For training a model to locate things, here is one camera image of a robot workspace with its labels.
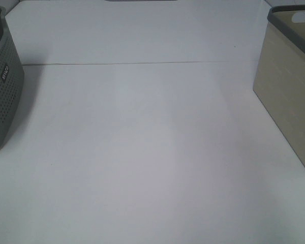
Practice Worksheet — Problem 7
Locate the grey perforated plastic basket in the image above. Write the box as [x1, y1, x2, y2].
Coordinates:
[0, 6, 24, 148]

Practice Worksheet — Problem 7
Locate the beige basket with grey rim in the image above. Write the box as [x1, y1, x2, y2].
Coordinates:
[253, 5, 305, 168]

